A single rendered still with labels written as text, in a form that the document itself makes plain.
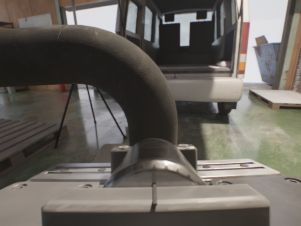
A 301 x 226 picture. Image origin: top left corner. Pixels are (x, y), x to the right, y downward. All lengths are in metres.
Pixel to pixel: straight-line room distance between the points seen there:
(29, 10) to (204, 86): 5.27
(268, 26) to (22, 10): 7.04
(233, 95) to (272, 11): 4.51
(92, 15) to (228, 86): 5.81
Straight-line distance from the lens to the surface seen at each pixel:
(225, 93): 1.82
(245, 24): 1.95
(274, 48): 4.56
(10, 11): 6.59
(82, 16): 7.05
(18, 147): 1.65
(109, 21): 6.46
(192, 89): 1.76
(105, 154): 1.03
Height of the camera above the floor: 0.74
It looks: 19 degrees down
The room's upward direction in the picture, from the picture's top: 2 degrees counter-clockwise
